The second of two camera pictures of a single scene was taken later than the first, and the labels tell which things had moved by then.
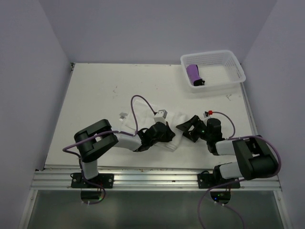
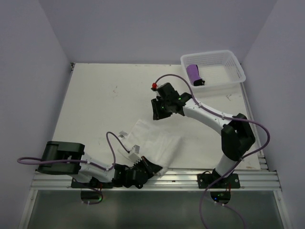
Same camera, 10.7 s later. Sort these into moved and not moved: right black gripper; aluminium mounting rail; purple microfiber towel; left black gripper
Moved: left black gripper; right black gripper
Not moved: aluminium mounting rail; purple microfiber towel
